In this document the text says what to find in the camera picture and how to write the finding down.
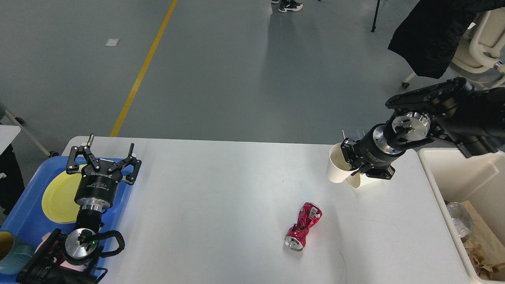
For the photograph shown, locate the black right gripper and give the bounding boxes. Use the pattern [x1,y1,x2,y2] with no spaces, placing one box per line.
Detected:
[340,124,404,180]

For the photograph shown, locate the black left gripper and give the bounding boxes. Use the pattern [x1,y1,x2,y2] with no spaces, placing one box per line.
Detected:
[65,134,142,213]

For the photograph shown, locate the white lid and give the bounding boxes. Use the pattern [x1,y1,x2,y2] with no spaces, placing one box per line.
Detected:
[347,173,383,189]

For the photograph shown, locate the white paper cup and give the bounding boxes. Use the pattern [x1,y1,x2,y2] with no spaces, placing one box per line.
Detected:
[326,143,353,183]

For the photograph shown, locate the yellow plastic plate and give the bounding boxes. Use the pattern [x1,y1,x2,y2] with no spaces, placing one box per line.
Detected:
[41,171,82,224]

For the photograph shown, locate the crushed red soda can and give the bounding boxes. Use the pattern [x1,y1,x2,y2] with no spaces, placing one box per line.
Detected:
[284,202,323,252]

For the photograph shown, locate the pink ribbed mug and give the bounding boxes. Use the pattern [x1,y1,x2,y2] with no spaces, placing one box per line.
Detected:
[36,232,86,271]

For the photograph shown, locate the silver foil bag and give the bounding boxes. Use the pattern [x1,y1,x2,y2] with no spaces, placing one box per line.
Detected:
[446,202,475,243]

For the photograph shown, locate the teal mug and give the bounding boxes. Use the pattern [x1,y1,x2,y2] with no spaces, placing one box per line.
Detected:
[0,231,36,275]

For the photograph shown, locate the brown paper bag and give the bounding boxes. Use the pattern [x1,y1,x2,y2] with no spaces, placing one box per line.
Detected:
[461,201,504,257]

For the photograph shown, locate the brown paper ball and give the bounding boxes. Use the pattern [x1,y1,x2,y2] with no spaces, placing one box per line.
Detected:
[463,237,505,282]

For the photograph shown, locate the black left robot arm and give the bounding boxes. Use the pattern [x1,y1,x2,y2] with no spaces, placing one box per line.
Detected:
[16,134,141,284]

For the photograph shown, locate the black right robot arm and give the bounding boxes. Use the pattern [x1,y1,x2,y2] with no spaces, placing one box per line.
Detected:
[340,77,505,179]

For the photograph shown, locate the white plastic bin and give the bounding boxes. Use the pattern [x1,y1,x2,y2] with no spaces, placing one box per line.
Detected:
[418,148,505,284]

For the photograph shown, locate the white side table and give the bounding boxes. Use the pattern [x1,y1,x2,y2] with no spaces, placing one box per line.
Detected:
[0,101,59,158]

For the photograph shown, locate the black tripod leg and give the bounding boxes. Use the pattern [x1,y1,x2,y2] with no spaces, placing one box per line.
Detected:
[371,0,381,33]

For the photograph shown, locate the black jacket on chair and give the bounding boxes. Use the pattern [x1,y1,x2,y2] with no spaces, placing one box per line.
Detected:
[388,0,505,79]

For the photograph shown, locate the white office chair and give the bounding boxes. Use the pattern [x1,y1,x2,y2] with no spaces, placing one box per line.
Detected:
[401,8,505,89]

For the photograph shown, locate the person in black clothes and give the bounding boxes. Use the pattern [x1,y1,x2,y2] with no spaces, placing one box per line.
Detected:
[271,0,303,13]

